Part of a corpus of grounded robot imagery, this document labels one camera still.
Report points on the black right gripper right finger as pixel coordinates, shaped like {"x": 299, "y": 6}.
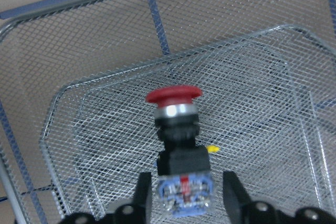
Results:
{"x": 239, "y": 205}

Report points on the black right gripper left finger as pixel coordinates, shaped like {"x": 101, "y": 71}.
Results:
{"x": 138, "y": 209}

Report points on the red emergency stop button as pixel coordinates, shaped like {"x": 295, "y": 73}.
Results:
{"x": 185, "y": 185}

